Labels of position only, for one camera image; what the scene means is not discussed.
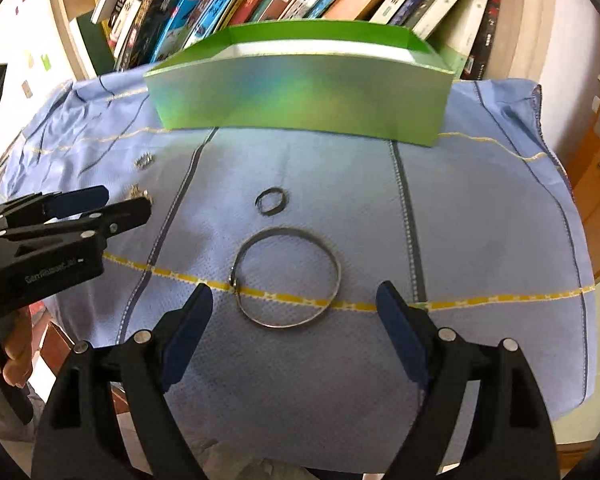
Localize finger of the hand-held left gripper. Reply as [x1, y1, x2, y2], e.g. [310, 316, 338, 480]
[2, 197, 154, 256]
[0, 185, 111, 228]

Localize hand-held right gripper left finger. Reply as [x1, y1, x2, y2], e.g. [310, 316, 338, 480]
[30, 282, 215, 480]

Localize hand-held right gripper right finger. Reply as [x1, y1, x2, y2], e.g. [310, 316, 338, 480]
[375, 281, 563, 480]

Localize silver bangle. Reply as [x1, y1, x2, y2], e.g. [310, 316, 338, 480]
[230, 228, 342, 332]

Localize small black ring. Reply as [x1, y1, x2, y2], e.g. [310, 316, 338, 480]
[255, 187, 287, 216]

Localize green cardboard box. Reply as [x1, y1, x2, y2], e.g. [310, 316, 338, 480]
[144, 20, 455, 148]

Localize person's left hand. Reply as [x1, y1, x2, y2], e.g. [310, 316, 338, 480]
[2, 306, 36, 389]

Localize blue striped cloth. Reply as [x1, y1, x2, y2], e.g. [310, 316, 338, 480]
[0, 76, 597, 476]

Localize wooden bookshelf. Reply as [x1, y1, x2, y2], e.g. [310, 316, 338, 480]
[45, 0, 556, 83]

